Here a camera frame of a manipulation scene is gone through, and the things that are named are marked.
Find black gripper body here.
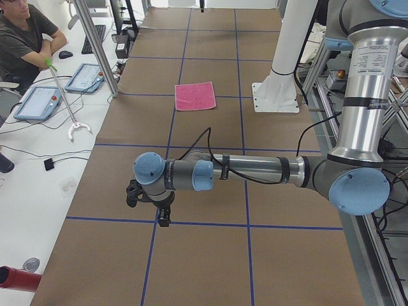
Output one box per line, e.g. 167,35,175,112
142,191,175,209

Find pink and grey towel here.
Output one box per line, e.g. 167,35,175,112
175,82,216,111

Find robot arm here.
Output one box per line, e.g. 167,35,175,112
126,1,407,227

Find black power adapter box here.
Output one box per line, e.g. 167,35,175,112
115,34,130,59

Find small black square device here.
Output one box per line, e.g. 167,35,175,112
43,158,55,171

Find black keyboard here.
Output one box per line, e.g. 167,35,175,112
81,24,106,55

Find far blue teach pendant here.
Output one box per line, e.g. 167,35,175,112
64,63,105,94

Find blue teach pendant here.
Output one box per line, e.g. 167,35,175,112
13,87,61,120
64,63,105,94

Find black computer mouse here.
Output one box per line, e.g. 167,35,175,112
58,50,73,59

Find red cylinder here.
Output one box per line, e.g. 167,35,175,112
1,266,42,293

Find near blue teach pendant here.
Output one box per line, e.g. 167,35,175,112
13,87,61,120

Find reacher grabber stick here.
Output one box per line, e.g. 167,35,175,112
45,57,92,143

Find seated person in grey shirt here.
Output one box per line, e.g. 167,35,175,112
1,1,67,95

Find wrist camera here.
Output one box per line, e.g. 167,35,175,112
126,179,144,208

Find aluminium frame post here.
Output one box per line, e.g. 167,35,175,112
73,0,119,98

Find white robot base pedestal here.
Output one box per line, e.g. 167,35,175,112
252,0,318,113

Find aluminium frame rail structure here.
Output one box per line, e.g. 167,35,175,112
315,36,407,305

